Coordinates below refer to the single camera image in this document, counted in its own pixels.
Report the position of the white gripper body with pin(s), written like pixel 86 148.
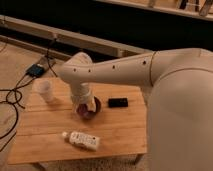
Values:
pixel 81 94

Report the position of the black eraser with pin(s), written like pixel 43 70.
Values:
pixel 117 102

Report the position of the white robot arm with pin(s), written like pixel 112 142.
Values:
pixel 180 106

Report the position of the dark round bowl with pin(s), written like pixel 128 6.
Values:
pixel 89 110

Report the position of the translucent plastic cup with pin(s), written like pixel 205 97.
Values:
pixel 45 90

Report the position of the black power adapter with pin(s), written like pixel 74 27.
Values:
pixel 35 71

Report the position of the wooden low table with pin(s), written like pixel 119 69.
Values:
pixel 122 130

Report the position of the white plastic bottle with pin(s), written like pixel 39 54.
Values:
pixel 83 140

